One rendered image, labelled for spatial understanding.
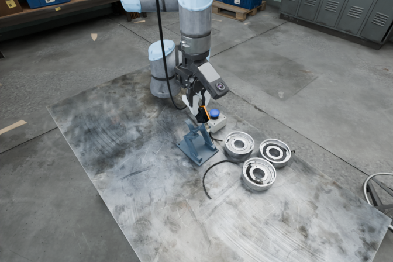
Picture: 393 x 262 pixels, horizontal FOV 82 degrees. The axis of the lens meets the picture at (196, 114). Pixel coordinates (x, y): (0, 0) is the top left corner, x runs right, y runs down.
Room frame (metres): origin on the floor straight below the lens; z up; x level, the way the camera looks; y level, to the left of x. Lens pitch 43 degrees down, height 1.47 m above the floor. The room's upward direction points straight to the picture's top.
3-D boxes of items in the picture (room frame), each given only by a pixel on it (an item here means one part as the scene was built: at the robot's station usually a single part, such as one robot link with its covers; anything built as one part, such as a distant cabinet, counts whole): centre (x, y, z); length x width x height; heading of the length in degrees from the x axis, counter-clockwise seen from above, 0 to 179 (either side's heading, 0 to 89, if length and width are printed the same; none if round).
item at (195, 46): (0.54, 0.00, 1.22); 0.08 x 0.08 x 0.05
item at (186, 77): (0.54, 0.01, 1.14); 0.09 x 0.08 x 0.12; 43
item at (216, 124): (0.66, -0.07, 0.82); 0.08 x 0.07 x 0.05; 42
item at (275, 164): (0.49, -0.27, 0.82); 0.10 x 0.10 x 0.04
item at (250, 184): (0.41, -0.20, 0.82); 0.10 x 0.10 x 0.04
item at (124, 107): (0.52, 0.06, 0.79); 1.20 x 0.60 x 0.02; 42
